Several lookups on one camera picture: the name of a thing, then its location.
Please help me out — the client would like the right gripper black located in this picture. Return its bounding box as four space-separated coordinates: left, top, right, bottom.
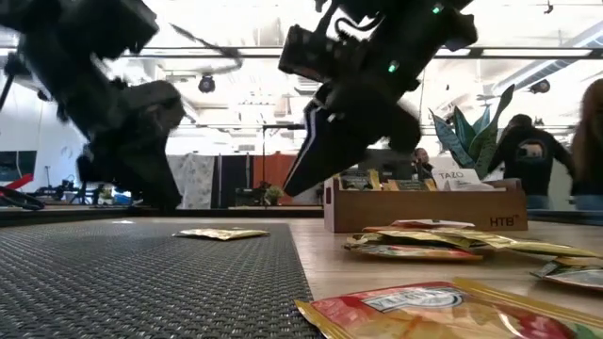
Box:
282 60 425 198

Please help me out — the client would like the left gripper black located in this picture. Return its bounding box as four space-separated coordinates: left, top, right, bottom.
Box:
18 27 186 211

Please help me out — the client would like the orange white tea packet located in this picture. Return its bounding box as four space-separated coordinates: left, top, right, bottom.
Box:
361 218 476 234
431 168 497 192

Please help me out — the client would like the yellow tea packet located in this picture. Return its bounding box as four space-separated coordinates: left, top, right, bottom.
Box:
171 227 271 242
470 233 603 259
346 228 519 250

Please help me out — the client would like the wooden tea organiser box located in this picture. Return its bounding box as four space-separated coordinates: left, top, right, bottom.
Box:
322 176 530 234

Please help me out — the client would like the person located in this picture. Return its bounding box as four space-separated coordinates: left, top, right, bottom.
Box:
486 113 577 211
568 77 603 212
410 146 435 184

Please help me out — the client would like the white patterned sheet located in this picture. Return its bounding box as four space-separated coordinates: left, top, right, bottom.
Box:
165 153 216 210

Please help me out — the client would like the grey woven placemat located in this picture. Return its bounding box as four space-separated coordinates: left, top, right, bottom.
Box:
0 220 322 339

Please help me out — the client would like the small background plant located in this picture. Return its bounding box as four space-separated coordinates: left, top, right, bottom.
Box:
263 184 286 206

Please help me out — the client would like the snake plant in white pot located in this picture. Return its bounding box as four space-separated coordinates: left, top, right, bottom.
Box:
428 83 517 181

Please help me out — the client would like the black overhead light bar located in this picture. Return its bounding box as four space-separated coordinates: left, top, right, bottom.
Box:
0 45 603 59

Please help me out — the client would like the black metal workstation frame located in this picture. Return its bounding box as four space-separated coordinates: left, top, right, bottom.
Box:
261 122 307 189

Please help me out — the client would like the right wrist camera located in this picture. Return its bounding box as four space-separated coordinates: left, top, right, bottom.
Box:
277 23 362 85

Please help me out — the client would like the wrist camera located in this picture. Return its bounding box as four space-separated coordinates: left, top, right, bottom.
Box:
60 0 160 61
277 23 362 85

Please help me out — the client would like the orange partition wall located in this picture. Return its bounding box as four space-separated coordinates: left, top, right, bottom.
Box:
252 153 299 206

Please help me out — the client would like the black metal table frame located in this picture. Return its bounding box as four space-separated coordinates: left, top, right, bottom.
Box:
0 205 603 226

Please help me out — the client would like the dark wall screen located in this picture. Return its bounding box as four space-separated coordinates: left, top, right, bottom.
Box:
0 150 38 183

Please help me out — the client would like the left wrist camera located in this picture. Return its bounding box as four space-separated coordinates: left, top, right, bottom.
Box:
60 0 160 61

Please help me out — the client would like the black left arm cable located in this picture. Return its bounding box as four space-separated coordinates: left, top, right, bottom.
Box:
168 22 245 75

